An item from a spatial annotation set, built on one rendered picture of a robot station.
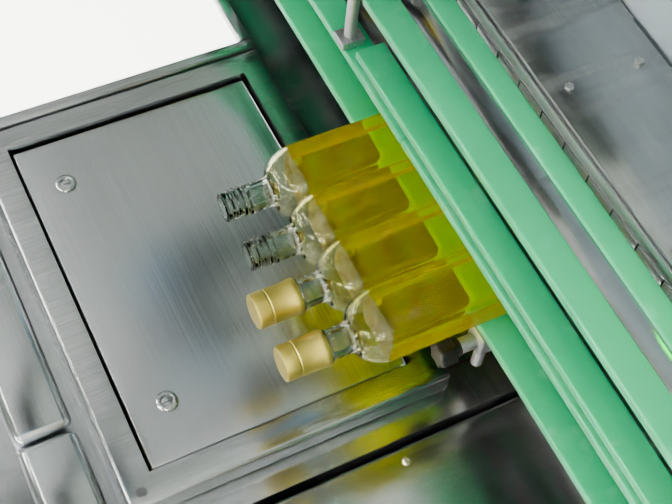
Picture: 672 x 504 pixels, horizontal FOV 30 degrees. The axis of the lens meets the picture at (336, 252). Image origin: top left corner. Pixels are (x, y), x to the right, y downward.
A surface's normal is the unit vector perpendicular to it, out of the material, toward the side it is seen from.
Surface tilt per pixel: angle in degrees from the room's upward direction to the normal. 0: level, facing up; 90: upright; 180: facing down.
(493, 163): 90
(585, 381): 90
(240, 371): 90
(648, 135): 90
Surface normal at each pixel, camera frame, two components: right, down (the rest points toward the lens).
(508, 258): 0.07, -0.54
